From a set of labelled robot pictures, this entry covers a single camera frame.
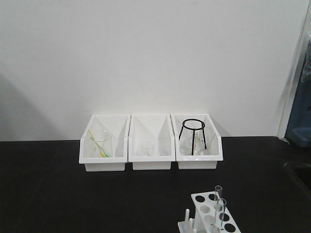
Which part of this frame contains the round glass flask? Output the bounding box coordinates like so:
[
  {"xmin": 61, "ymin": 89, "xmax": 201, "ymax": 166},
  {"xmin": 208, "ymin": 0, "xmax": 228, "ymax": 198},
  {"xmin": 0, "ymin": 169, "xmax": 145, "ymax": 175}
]
[{"xmin": 180, "ymin": 136, "xmax": 206, "ymax": 155}]

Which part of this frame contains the glass beaker in left bin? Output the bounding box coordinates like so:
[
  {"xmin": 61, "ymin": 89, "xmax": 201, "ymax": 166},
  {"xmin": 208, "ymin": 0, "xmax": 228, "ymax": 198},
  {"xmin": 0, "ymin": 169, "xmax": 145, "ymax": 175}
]
[{"xmin": 91, "ymin": 130, "xmax": 114, "ymax": 158}]

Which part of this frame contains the left white storage bin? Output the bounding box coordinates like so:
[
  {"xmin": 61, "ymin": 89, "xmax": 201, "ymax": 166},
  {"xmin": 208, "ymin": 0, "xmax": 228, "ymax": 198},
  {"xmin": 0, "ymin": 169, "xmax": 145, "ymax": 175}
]
[{"xmin": 79, "ymin": 115, "xmax": 131, "ymax": 172}]

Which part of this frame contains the middle white storage bin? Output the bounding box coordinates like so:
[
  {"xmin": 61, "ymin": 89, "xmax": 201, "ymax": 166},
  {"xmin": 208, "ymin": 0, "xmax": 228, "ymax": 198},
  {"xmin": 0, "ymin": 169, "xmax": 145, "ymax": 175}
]
[{"xmin": 128, "ymin": 114, "xmax": 175, "ymax": 170}]

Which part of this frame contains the small beaker in middle bin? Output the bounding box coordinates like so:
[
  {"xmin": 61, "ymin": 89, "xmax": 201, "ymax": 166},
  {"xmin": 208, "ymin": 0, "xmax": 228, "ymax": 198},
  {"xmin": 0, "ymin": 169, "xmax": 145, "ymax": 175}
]
[{"xmin": 141, "ymin": 140, "xmax": 154, "ymax": 156}]

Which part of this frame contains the white storage bin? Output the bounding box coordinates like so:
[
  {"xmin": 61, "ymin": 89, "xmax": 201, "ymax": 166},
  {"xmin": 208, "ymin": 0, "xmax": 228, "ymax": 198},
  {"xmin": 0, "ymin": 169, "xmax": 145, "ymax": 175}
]
[
  {"xmin": 128, "ymin": 114, "xmax": 175, "ymax": 170},
  {"xmin": 171, "ymin": 113, "xmax": 223, "ymax": 169},
  {"xmin": 79, "ymin": 115, "xmax": 131, "ymax": 172}
]

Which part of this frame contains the bag of grey pegs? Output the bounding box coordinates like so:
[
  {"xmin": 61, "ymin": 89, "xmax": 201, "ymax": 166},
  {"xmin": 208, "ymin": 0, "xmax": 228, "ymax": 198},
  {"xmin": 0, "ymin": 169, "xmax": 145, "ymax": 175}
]
[{"xmin": 301, "ymin": 39, "xmax": 311, "ymax": 83}]

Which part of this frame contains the white test tube rack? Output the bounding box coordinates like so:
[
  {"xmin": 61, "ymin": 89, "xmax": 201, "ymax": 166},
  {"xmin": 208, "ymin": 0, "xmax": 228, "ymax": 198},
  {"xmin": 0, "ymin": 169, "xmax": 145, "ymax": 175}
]
[{"xmin": 178, "ymin": 191, "xmax": 240, "ymax": 233}]

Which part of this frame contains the yellow-green stirring rod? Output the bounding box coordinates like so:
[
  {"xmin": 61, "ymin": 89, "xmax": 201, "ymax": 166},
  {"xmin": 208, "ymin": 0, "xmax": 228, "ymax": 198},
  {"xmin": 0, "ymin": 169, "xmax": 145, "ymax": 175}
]
[{"xmin": 87, "ymin": 129, "xmax": 109, "ymax": 158}]

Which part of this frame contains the black lab sink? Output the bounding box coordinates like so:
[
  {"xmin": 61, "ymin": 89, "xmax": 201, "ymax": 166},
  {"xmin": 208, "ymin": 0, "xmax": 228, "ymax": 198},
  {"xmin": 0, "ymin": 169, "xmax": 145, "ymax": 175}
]
[{"xmin": 284, "ymin": 162, "xmax": 311, "ymax": 193}]

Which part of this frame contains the black wire tripod stand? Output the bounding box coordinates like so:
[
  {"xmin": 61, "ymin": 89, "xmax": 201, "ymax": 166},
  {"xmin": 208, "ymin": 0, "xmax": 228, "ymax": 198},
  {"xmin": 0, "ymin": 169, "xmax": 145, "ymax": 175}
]
[{"xmin": 178, "ymin": 118, "xmax": 207, "ymax": 149}]

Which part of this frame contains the blue-grey pegboard drying rack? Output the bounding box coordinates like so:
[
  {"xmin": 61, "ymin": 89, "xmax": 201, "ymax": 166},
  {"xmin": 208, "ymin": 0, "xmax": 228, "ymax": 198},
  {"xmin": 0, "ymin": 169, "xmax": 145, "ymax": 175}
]
[{"xmin": 285, "ymin": 56, "xmax": 311, "ymax": 148}]

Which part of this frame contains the tall glass test tube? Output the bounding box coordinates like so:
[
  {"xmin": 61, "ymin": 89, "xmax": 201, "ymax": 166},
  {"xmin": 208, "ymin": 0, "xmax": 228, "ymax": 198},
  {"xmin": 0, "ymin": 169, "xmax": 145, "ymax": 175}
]
[{"xmin": 214, "ymin": 185, "xmax": 223, "ymax": 203}]

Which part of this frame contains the right white storage bin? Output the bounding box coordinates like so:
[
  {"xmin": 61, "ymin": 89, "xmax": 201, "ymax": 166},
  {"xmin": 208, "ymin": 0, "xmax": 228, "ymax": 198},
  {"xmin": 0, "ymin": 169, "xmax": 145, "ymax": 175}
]
[{"xmin": 171, "ymin": 113, "xmax": 223, "ymax": 169}]

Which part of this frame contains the short glass test tube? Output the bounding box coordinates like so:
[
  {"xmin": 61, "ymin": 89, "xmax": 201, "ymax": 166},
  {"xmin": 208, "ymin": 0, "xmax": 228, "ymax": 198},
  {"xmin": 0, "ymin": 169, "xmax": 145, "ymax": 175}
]
[{"xmin": 212, "ymin": 198, "xmax": 226, "ymax": 233}]

